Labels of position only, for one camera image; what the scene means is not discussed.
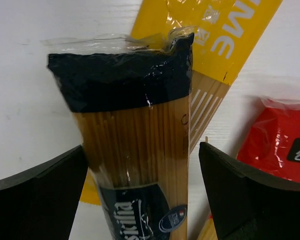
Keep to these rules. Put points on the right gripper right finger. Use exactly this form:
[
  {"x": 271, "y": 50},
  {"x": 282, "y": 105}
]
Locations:
[{"x": 247, "y": 203}]

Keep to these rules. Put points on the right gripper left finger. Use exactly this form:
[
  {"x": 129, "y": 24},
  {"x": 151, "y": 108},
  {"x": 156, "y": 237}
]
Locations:
[{"x": 41, "y": 203}]

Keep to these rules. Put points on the black label spaghetti bag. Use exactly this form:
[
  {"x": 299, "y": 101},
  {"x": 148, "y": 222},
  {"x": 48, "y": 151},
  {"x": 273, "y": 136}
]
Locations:
[{"x": 131, "y": 99}]

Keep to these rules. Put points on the red spaghetti bag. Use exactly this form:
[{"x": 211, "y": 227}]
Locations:
[{"x": 272, "y": 144}]

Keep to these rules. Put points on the yellow spaghetti bag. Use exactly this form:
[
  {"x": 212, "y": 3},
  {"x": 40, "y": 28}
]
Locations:
[{"x": 226, "y": 32}]

